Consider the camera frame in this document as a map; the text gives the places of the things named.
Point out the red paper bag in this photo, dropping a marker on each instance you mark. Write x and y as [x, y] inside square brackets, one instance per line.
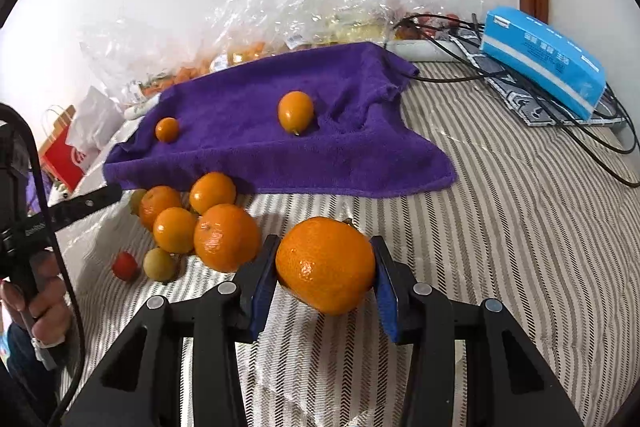
[62, 157]

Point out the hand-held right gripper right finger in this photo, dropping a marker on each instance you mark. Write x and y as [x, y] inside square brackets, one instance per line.
[387, 302]

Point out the large orange mandarin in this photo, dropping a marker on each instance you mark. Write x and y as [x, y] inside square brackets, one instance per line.
[325, 264]

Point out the yellow-green round fruit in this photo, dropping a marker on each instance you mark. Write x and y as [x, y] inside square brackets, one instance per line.
[160, 265]
[135, 202]

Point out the striped quilt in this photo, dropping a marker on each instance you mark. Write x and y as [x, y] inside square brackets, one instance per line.
[500, 232]

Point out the grey patterned mat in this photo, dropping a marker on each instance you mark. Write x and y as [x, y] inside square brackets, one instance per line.
[525, 102]

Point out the small orange kumquat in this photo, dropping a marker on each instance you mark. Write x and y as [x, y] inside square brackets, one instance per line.
[167, 130]

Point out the purple towel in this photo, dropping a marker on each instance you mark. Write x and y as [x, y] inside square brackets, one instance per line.
[300, 157]

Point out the clear bag of kumquats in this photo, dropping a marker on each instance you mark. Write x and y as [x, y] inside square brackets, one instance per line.
[250, 49]

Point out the clear bag of mandarins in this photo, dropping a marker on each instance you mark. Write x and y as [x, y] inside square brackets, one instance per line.
[185, 69]

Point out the small red fruit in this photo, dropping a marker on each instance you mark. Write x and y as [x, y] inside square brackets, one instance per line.
[125, 266]

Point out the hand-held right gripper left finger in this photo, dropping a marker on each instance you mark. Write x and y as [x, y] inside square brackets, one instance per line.
[262, 302]

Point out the person's left hand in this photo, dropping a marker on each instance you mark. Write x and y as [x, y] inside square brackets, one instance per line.
[47, 302]

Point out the white plastic bag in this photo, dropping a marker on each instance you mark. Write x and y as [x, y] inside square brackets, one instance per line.
[95, 122]

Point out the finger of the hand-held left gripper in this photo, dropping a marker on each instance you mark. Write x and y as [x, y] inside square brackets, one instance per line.
[85, 204]

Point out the blue tissue pack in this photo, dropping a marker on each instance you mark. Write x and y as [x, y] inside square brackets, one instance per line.
[545, 57]

